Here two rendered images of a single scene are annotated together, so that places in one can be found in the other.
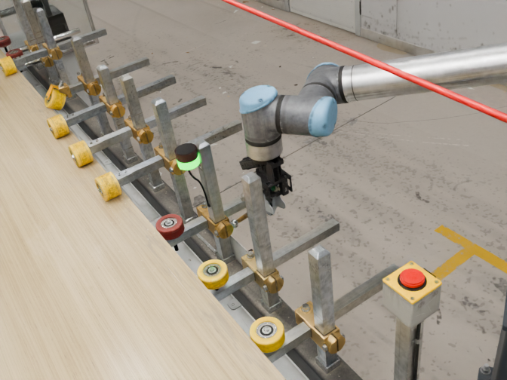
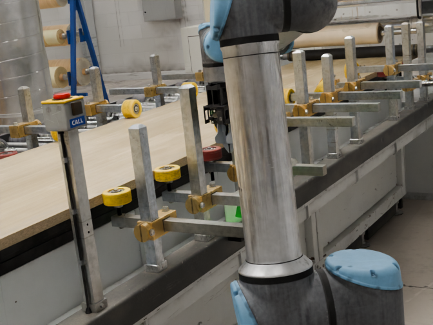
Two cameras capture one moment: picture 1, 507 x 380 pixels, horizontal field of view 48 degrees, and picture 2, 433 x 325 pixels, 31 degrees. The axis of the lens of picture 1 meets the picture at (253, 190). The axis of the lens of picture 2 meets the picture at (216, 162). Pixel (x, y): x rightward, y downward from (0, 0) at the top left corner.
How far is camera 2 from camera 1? 2.01 m
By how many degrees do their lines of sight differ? 59
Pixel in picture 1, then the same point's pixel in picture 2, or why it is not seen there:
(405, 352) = (65, 171)
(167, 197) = (299, 179)
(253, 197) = (182, 104)
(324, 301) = (137, 178)
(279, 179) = (212, 104)
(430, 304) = (57, 117)
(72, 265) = not seen: hidden behind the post
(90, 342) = not seen: hidden behind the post
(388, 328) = not seen: outside the picture
